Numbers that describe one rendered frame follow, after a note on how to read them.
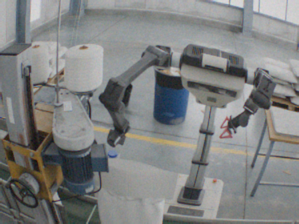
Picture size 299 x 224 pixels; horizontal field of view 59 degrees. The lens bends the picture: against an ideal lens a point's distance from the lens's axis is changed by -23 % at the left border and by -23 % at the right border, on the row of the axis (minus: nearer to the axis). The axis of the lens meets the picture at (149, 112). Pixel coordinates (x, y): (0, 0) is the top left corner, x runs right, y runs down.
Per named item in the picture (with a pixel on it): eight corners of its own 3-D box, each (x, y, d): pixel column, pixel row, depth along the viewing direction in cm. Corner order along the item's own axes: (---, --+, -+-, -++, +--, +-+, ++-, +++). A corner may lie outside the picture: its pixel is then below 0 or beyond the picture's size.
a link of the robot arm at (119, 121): (124, 100, 140) (103, 88, 142) (117, 111, 139) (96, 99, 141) (133, 126, 182) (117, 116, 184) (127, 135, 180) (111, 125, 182)
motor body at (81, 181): (99, 182, 143) (96, 139, 131) (90, 201, 130) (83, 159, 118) (71, 173, 146) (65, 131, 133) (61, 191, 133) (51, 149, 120)
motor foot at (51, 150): (70, 158, 133) (68, 142, 129) (61, 173, 123) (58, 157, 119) (53, 153, 135) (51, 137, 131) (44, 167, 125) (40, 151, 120)
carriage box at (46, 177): (73, 166, 160) (67, 114, 144) (51, 205, 131) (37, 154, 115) (38, 154, 164) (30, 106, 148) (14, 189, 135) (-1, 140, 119)
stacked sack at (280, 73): (294, 77, 457) (295, 70, 451) (297, 86, 422) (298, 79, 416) (263, 67, 475) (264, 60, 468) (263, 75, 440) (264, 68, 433)
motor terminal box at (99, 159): (107, 162, 140) (106, 142, 134) (110, 177, 131) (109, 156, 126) (89, 163, 138) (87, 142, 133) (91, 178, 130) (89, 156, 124)
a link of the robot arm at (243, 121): (259, 105, 158) (247, 97, 159) (258, 111, 147) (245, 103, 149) (249, 123, 163) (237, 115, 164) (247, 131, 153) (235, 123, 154)
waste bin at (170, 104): (191, 109, 433) (196, 64, 401) (185, 131, 389) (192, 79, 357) (154, 103, 441) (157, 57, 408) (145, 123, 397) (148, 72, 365)
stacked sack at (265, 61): (290, 70, 491) (292, 63, 484) (294, 78, 455) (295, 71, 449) (261, 61, 507) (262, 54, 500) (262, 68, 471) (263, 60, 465)
